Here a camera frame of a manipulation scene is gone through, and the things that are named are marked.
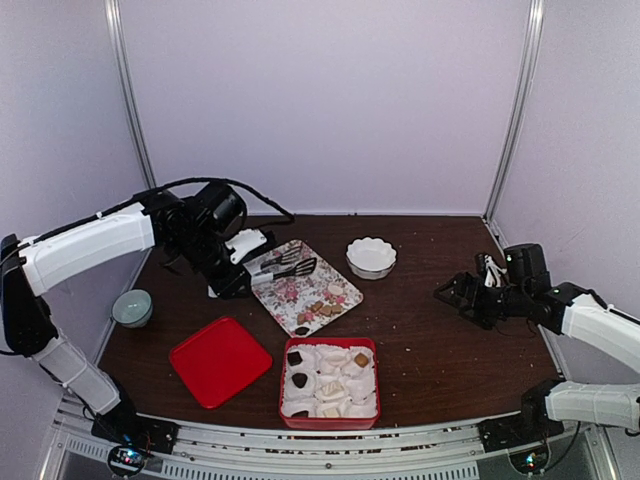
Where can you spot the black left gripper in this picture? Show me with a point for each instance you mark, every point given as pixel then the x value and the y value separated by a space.
pixel 225 288

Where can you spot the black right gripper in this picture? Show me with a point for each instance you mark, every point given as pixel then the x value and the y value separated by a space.
pixel 462 281

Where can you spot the red tin lid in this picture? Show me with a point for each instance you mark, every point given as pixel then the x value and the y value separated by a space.
pixel 219 361

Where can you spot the brown chocolate back cell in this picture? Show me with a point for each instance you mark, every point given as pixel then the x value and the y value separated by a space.
pixel 361 360

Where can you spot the dark square chocolate packed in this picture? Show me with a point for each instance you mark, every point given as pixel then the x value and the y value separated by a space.
pixel 294 358

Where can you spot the dark heart chocolate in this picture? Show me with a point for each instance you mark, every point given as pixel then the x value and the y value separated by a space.
pixel 300 380

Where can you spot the white ridged chocolate packed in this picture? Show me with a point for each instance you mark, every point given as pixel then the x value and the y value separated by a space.
pixel 333 389

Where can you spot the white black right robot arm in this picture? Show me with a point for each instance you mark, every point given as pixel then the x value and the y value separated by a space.
pixel 522 288

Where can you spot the pale green ceramic bowl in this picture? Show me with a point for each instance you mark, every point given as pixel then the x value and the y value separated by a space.
pixel 132 309

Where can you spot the floral rectangular tray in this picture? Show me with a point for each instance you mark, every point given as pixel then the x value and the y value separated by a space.
pixel 297 301

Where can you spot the white scalloped ceramic dish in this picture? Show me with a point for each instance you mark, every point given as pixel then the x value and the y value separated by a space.
pixel 371 258

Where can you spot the white paper cup liners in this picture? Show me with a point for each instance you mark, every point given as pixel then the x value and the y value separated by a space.
pixel 360 385

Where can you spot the red tin box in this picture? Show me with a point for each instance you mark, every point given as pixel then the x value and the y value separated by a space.
pixel 332 424

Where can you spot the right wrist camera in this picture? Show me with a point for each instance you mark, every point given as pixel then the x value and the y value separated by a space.
pixel 490 272

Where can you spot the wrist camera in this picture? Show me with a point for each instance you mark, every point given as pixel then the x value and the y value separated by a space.
pixel 490 272
pixel 249 244

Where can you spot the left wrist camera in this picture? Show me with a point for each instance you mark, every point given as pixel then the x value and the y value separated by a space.
pixel 249 244

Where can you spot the front aluminium rail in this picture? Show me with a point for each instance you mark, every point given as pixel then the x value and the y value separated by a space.
pixel 452 450

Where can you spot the left aluminium frame post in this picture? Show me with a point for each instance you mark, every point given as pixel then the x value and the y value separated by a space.
pixel 118 42

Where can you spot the aluminium frame post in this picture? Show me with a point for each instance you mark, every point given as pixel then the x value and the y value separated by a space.
pixel 118 42
pixel 526 74

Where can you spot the right aluminium frame post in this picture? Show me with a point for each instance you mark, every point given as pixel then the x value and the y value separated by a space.
pixel 526 74

